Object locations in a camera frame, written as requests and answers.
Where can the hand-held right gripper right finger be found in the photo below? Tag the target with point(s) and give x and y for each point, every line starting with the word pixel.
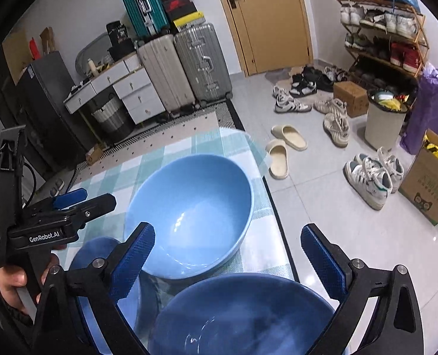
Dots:
pixel 326 266

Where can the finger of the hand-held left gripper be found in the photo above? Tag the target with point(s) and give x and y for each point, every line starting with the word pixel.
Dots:
pixel 69 196
pixel 97 205

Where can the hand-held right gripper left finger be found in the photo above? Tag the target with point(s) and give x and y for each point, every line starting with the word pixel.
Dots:
pixel 134 262

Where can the dark blue bowl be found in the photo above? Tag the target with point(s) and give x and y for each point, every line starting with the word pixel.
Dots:
pixel 89 251

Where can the light blue bowl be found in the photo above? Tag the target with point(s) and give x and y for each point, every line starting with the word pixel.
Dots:
pixel 189 210

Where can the person's left forearm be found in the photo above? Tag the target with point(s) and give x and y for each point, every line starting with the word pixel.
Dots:
pixel 13 320

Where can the person's left hand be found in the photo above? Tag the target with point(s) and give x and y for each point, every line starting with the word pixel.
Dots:
pixel 10 281

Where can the dark grey refrigerator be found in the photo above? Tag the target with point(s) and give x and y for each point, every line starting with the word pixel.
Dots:
pixel 52 111

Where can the woven laundry basket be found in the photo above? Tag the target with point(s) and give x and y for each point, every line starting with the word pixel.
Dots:
pixel 109 116

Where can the group of loose sneakers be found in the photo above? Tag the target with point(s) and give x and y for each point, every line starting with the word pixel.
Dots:
pixel 366 181

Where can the beige slipper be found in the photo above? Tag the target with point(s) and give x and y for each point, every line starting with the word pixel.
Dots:
pixel 289 137
pixel 278 161

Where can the white desk with drawers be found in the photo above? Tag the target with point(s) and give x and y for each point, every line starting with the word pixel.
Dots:
pixel 137 96

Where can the green printed cardboard box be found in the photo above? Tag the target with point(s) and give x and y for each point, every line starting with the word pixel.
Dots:
pixel 426 188

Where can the white bottle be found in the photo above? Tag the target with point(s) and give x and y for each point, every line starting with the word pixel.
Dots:
pixel 91 66

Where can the beige suitcase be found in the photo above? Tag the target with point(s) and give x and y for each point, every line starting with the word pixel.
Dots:
pixel 163 74

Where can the oval grey mirror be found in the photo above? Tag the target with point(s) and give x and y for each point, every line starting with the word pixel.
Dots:
pixel 93 50

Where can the white trash bin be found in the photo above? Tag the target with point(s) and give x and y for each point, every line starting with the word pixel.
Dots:
pixel 383 125

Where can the black round box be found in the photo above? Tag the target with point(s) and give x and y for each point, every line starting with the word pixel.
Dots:
pixel 121 50

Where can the brown cardboard box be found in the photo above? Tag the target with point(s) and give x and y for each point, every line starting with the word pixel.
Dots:
pixel 47 40

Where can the small cardboard box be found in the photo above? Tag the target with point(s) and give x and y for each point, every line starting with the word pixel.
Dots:
pixel 352 98

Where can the black printed bag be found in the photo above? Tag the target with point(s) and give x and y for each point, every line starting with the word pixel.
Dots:
pixel 117 33

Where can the silver suitcase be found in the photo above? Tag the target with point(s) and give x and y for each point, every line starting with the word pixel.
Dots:
pixel 189 51

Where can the purple bag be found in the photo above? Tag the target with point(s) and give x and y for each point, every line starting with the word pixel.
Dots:
pixel 433 111

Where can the grey door mat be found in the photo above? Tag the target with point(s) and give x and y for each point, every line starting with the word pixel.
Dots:
pixel 281 75

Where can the teal suitcase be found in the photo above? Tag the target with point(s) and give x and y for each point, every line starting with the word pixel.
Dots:
pixel 130 3

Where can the yellow shoe box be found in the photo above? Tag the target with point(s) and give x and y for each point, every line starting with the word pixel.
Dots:
pixel 191 20

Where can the plain black shoe box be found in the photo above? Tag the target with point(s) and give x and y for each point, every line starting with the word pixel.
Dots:
pixel 185 14

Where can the black shoe box red logo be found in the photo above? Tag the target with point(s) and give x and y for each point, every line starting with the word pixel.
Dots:
pixel 178 5

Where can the shoe rack with shoes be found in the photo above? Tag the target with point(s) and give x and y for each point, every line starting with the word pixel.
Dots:
pixel 403 55

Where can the wooden door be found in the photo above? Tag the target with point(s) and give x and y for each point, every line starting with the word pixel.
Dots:
pixel 270 26

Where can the wooden shoe rack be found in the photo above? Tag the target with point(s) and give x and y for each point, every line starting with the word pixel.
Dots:
pixel 424 29

